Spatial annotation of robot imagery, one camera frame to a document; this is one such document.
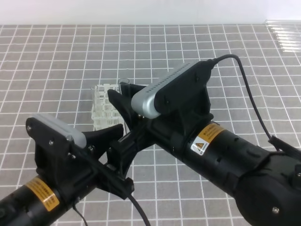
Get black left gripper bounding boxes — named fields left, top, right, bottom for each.
left=56, top=124, right=156, bottom=201

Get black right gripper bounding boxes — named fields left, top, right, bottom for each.
left=107, top=83, right=225, bottom=165

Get clear glass test tube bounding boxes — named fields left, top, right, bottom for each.
left=118, top=78, right=129, bottom=133

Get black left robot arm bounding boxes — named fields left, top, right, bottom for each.
left=0, top=118, right=154, bottom=226

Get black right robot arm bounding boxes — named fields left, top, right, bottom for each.
left=108, top=84, right=301, bottom=226

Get white plastic test tube rack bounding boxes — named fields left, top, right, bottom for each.
left=91, top=84, right=124, bottom=130

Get grey grid tablecloth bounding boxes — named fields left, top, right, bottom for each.
left=0, top=24, right=301, bottom=226

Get clear tubes tray at corner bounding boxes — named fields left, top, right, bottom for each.
left=265, top=20, right=301, bottom=53

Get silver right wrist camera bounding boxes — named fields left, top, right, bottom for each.
left=131, top=59, right=214, bottom=119

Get black left camera cable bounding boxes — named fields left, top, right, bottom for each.
left=72, top=193, right=151, bottom=226

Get black camera cable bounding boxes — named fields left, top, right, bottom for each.
left=72, top=193, right=151, bottom=226
left=206, top=54, right=283, bottom=151

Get black right camera cable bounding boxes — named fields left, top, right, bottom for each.
left=206, top=54, right=283, bottom=151

